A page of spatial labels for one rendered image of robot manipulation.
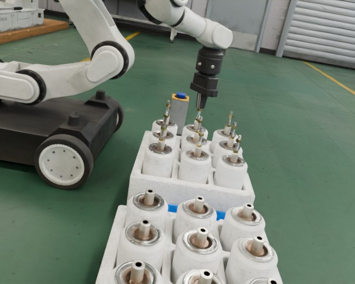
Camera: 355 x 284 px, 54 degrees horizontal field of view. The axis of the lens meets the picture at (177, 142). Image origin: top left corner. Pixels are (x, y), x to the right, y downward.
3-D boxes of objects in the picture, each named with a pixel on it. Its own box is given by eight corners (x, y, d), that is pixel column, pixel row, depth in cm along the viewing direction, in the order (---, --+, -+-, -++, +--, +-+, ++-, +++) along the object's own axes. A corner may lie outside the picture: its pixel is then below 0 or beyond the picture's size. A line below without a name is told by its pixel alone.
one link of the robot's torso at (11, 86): (-15, 100, 133) (-18, 65, 128) (11, 87, 152) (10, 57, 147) (37, 109, 133) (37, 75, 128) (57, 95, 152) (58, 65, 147)
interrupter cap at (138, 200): (130, 209, 78) (130, 207, 78) (134, 192, 85) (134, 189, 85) (163, 214, 78) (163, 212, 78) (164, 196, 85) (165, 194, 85)
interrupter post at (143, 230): (136, 238, 70) (138, 225, 68) (138, 230, 72) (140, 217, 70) (148, 239, 70) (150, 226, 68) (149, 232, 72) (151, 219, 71)
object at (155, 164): (153, 208, 110) (162, 158, 103) (132, 195, 116) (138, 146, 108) (172, 198, 118) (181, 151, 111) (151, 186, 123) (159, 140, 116)
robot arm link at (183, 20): (209, 32, 107) (168, 10, 92) (183, 43, 113) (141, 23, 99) (207, 0, 108) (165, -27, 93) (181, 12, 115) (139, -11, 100)
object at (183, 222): (165, 278, 85) (177, 218, 77) (167, 251, 93) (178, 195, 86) (204, 283, 85) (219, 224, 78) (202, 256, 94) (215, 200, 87)
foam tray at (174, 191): (124, 223, 112) (129, 176, 105) (140, 168, 148) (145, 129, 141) (242, 242, 113) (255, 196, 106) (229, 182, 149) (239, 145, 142)
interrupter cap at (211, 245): (181, 253, 68) (182, 250, 67) (181, 229, 75) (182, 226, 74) (219, 258, 68) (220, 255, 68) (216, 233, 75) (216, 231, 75)
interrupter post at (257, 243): (251, 253, 71) (254, 241, 70) (248, 245, 73) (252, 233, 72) (262, 255, 71) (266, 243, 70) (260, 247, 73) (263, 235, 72)
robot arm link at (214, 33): (229, 51, 118) (206, 40, 107) (209, 45, 123) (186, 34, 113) (236, 32, 116) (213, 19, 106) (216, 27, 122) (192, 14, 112)
